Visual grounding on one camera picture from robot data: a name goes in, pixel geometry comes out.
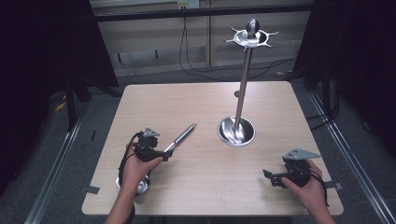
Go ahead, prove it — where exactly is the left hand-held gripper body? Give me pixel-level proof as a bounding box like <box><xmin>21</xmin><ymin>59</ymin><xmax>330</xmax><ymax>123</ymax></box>
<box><xmin>134</xmin><ymin>126</ymin><xmax>166</xmax><ymax>163</ymax></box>

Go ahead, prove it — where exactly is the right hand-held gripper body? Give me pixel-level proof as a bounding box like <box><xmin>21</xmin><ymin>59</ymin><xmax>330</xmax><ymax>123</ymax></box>
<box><xmin>280</xmin><ymin>147</ymin><xmax>322</xmax><ymax>189</ymax></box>

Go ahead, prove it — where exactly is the stainless steel ladle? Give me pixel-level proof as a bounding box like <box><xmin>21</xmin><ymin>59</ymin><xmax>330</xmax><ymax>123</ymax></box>
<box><xmin>116</xmin><ymin>122</ymin><xmax>198</xmax><ymax>198</ymax></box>

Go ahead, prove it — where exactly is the person's left hand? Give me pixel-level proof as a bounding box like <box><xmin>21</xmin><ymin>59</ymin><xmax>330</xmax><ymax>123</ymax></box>
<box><xmin>120</xmin><ymin>142</ymin><xmax>164</xmax><ymax>194</ymax></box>

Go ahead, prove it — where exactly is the person's right hand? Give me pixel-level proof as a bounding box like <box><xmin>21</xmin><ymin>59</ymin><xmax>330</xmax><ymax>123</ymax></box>
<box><xmin>280</xmin><ymin>159</ymin><xmax>327</xmax><ymax>214</ymax></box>

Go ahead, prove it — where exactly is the grey tape piece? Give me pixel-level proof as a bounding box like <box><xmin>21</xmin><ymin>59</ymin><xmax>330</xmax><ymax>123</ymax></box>
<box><xmin>79</xmin><ymin>185</ymin><xmax>101</xmax><ymax>195</ymax></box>
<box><xmin>325</xmin><ymin>181</ymin><xmax>344</xmax><ymax>191</ymax></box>

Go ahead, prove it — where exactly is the metal utensil stand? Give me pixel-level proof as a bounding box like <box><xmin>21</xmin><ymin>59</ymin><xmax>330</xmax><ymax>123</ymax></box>
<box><xmin>217</xmin><ymin>18</ymin><xmax>280</xmax><ymax>147</ymax></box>

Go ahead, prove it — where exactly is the black stand leg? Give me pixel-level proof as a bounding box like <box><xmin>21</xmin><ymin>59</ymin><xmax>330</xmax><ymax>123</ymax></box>
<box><xmin>64</xmin><ymin>73</ymin><xmax>78</xmax><ymax>133</ymax></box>

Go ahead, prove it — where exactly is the black curtain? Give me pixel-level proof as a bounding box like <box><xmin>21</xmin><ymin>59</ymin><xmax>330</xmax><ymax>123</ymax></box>
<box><xmin>0</xmin><ymin>0</ymin><xmax>120</xmax><ymax>197</ymax></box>
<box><xmin>292</xmin><ymin>0</ymin><xmax>396</xmax><ymax>158</ymax></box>

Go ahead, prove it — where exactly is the black horizontal bar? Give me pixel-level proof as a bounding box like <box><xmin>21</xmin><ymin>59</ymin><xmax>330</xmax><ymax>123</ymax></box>
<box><xmin>92</xmin><ymin>3</ymin><xmax>316</xmax><ymax>22</ymax></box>

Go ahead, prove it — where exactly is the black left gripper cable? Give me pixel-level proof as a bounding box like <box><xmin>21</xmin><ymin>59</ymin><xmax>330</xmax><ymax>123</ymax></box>
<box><xmin>117</xmin><ymin>132</ymin><xmax>143</xmax><ymax>189</ymax></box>

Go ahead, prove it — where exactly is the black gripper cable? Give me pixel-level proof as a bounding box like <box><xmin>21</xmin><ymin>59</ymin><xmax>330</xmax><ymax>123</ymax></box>
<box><xmin>306</xmin><ymin>169</ymin><xmax>331</xmax><ymax>208</ymax></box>
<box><xmin>117</xmin><ymin>132</ymin><xmax>143</xmax><ymax>189</ymax></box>

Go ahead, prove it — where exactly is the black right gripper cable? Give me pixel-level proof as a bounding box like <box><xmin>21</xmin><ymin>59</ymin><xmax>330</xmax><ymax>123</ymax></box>
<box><xmin>306</xmin><ymin>169</ymin><xmax>331</xmax><ymax>208</ymax></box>

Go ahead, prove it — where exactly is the metal floor rail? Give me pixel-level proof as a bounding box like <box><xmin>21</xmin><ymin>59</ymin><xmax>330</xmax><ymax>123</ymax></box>
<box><xmin>307</xmin><ymin>90</ymin><xmax>396</xmax><ymax>224</ymax></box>
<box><xmin>23</xmin><ymin>102</ymin><xmax>90</xmax><ymax>224</ymax></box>

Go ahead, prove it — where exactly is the black floor cable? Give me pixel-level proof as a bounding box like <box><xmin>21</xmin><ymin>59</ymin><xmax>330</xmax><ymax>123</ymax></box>
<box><xmin>178</xmin><ymin>7</ymin><xmax>297</xmax><ymax>82</ymax></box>

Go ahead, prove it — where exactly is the white wall socket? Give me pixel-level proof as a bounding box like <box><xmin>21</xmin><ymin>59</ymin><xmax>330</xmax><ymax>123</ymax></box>
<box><xmin>177</xmin><ymin>0</ymin><xmax>200</xmax><ymax>9</ymax></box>

